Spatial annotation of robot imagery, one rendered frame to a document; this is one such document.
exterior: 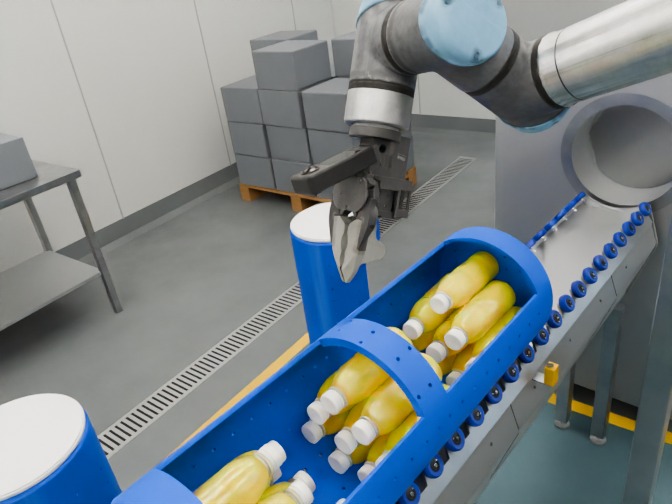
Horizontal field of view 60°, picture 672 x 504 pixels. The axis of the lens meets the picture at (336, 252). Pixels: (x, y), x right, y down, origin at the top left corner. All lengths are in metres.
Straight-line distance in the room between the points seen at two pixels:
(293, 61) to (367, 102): 3.27
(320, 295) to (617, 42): 1.32
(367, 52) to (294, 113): 3.37
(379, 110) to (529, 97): 0.18
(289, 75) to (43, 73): 1.57
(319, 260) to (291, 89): 2.48
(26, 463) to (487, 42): 1.06
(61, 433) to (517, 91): 1.03
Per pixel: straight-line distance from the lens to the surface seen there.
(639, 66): 0.69
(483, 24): 0.70
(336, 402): 0.97
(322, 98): 3.95
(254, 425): 1.07
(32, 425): 1.36
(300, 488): 0.90
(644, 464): 1.71
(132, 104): 4.64
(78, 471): 1.28
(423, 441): 0.96
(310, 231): 1.78
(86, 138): 4.45
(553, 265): 1.75
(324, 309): 1.85
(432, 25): 0.68
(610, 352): 2.23
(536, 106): 0.76
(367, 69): 0.78
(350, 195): 0.78
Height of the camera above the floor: 1.82
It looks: 29 degrees down
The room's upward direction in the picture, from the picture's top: 8 degrees counter-clockwise
